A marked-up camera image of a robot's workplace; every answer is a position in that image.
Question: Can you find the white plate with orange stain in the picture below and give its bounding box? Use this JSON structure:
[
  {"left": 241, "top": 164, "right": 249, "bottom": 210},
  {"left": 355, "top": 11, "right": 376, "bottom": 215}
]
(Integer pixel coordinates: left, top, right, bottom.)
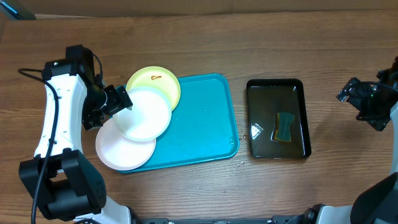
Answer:
[{"left": 113, "top": 86, "right": 172, "bottom": 141}]

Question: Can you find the green yellow sponge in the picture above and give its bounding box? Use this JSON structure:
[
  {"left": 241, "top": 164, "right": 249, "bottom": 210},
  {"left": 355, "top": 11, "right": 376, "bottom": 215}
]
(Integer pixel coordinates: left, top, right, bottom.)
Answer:
[{"left": 273, "top": 112, "right": 295, "bottom": 142}]

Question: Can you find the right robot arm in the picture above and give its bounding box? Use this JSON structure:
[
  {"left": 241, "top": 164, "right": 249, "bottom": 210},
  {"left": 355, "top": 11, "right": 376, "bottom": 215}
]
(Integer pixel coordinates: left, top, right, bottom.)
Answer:
[{"left": 285, "top": 58, "right": 397, "bottom": 224}]

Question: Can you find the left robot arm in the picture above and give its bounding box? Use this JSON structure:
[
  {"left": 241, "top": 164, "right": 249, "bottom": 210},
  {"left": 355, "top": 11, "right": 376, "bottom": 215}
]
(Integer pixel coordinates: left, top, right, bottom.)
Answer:
[{"left": 19, "top": 45, "right": 140, "bottom": 223}]

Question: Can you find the teal plastic tray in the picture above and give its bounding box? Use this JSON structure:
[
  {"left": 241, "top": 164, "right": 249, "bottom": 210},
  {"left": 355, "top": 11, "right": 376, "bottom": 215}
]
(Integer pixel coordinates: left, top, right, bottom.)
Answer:
[{"left": 125, "top": 73, "right": 239, "bottom": 174}]

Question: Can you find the black water tray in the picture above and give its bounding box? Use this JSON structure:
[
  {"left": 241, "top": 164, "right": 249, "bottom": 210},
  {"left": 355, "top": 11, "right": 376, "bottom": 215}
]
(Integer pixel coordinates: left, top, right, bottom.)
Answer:
[{"left": 246, "top": 78, "right": 312, "bottom": 159}]

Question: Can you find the yellow-green plate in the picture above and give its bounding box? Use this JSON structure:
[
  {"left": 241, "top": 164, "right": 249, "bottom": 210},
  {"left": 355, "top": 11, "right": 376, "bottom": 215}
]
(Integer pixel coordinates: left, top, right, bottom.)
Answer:
[{"left": 126, "top": 66, "right": 181, "bottom": 110}]

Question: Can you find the white plate with red stain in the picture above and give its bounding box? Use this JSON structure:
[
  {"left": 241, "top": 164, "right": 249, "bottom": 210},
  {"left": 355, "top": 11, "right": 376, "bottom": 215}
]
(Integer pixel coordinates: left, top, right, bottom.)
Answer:
[{"left": 95, "top": 118, "right": 156, "bottom": 171}]

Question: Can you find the dark corner object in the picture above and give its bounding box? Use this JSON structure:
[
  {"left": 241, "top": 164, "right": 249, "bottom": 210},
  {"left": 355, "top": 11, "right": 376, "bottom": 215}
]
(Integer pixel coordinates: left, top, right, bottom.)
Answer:
[{"left": 1, "top": 0, "right": 36, "bottom": 20}]

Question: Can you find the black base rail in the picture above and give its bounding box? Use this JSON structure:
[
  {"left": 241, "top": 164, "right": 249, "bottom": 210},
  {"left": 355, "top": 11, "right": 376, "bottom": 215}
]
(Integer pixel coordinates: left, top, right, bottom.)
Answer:
[{"left": 138, "top": 215, "right": 303, "bottom": 224}]

